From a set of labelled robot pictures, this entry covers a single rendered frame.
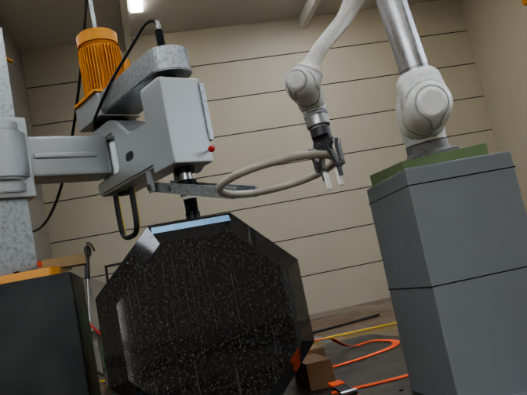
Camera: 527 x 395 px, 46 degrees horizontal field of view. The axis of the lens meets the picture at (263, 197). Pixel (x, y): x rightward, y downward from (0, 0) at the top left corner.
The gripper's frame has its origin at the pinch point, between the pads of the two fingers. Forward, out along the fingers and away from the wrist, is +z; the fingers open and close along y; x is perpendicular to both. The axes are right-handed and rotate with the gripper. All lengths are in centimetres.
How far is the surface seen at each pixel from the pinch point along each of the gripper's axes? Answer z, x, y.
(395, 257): 32.7, -13.9, -8.5
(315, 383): 75, -35, 55
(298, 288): 34.2, -9.4, 33.5
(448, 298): 51, 0, -29
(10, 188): -46, 33, 150
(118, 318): 30, 47, 75
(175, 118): -56, -7, 74
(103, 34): -132, -26, 130
